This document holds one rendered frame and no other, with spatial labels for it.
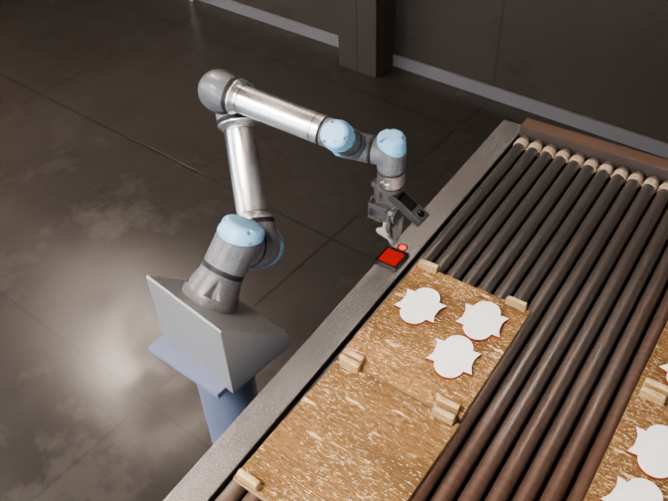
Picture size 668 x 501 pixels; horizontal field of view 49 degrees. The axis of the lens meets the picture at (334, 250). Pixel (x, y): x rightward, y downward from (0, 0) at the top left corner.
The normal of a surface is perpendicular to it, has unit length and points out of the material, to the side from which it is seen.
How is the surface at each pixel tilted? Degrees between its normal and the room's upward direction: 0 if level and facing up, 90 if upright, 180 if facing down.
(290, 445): 0
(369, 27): 90
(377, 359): 0
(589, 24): 90
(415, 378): 0
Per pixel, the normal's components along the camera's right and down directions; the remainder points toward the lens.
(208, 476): -0.04, -0.73
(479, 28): -0.62, 0.55
